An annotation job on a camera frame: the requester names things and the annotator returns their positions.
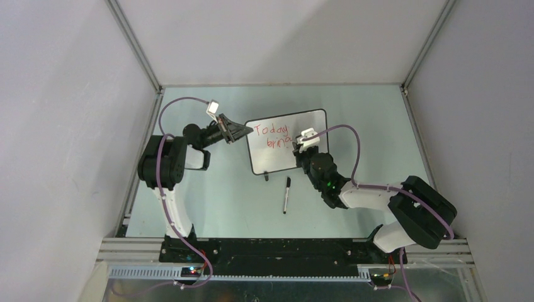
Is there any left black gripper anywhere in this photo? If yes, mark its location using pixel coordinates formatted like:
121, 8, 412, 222
200, 113, 252, 149

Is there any white board black frame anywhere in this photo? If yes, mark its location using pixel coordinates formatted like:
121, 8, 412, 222
245, 109, 327, 176

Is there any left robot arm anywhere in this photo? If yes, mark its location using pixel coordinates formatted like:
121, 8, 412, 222
137, 114, 253, 262

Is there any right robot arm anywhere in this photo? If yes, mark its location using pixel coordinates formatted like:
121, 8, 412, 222
293, 143, 457, 263

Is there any black whiteboard marker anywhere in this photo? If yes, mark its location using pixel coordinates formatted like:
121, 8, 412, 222
283, 177, 292, 215

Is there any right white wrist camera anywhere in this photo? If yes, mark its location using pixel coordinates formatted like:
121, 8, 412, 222
296, 128, 320, 153

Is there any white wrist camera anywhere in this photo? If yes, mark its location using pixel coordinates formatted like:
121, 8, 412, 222
296, 128, 320, 153
206, 99, 219, 122

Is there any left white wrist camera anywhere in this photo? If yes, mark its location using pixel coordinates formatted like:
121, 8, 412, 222
206, 99, 219, 122

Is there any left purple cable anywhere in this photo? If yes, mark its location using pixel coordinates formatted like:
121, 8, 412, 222
108, 96, 214, 298

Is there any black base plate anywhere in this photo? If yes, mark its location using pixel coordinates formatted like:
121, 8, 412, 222
159, 237, 407, 277

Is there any aluminium frame rail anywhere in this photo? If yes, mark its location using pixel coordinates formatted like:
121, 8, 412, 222
105, 0, 162, 93

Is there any grey cable duct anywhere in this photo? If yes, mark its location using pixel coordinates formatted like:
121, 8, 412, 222
109, 266, 371, 282

